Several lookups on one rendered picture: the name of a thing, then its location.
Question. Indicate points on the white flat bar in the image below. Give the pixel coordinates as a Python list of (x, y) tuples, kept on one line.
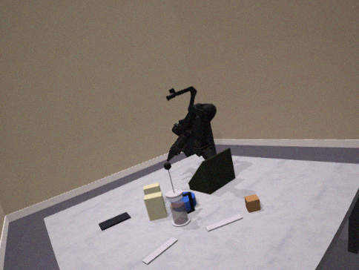
[(223, 222), (150, 258)]

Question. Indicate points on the glass french press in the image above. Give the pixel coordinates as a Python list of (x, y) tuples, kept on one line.
[(177, 205)]

